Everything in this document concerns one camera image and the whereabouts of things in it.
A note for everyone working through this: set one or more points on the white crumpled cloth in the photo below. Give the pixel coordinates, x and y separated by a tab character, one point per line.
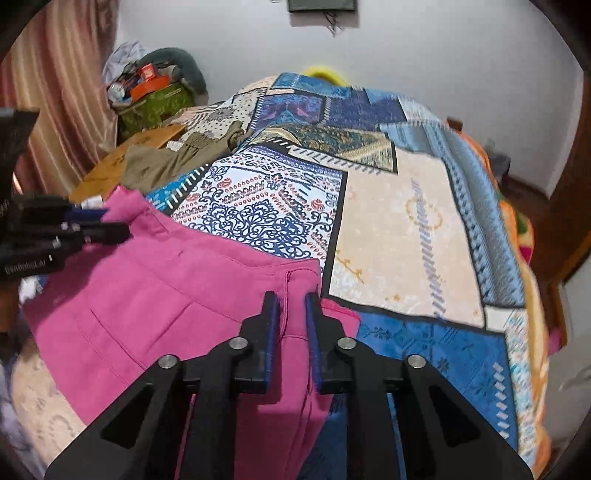
122	57

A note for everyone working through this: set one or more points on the pink pants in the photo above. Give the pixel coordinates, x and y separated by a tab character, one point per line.
161	290

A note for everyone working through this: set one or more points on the orange cardboard box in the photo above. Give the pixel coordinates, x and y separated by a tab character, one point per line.
150	85

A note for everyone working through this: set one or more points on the brown wooden door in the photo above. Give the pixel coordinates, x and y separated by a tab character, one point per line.
575	194

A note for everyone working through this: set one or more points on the wooden lap desk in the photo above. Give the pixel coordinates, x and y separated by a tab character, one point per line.
101	174

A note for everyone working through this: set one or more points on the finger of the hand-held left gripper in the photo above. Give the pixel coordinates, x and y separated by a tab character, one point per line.
104	233
85	214

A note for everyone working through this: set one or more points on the blue patchwork blanket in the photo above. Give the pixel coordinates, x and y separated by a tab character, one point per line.
392	221

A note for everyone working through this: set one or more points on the olive green pants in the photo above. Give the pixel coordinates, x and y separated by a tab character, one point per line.
152	166

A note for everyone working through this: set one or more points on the yellow curved object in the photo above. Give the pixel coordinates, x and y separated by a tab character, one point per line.
323	73

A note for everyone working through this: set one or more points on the small black monitor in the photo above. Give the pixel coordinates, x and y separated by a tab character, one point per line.
323	4

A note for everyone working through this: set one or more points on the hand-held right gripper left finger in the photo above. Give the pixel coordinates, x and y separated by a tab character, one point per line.
272	334

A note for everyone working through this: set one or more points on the brown striped curtain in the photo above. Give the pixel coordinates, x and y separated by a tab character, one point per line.
60	83

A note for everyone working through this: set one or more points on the wooden bedpost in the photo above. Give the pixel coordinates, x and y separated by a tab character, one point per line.
455	124

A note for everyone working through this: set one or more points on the green storage box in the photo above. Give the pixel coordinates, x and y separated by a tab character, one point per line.
157	110

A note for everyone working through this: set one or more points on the grey neck pillow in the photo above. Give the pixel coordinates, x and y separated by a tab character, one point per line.
189	67

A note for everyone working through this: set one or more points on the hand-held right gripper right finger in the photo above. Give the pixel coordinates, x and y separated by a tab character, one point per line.
315	339

